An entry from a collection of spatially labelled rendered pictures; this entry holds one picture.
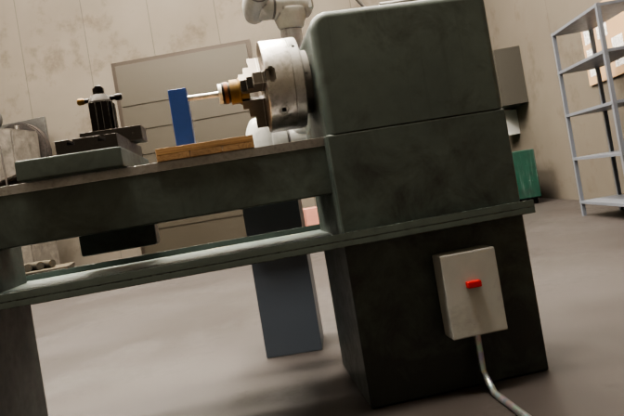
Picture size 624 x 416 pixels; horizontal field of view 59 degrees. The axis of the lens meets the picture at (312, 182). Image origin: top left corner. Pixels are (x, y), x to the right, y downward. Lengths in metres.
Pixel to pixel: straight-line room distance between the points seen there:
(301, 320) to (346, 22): 1.32
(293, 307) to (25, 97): 9.41
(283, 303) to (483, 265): 1.03
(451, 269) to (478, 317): 0.17
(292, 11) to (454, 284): 1.44
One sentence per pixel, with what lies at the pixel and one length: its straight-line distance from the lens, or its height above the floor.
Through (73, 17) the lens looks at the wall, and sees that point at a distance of 11.32.
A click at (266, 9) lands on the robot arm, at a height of 1.52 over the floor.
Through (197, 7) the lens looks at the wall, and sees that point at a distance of 10.62.
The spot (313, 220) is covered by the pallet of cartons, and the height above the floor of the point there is 0.21.
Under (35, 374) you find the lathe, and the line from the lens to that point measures 2.30.
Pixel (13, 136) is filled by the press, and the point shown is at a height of 2.28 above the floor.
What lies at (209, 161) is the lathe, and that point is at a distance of 1.76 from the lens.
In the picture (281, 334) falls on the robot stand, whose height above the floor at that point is 0.09.
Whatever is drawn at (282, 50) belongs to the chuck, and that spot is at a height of 1.17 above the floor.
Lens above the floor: 0.71
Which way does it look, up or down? 1 degrees up
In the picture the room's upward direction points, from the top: 9 degrees counter-clockwise
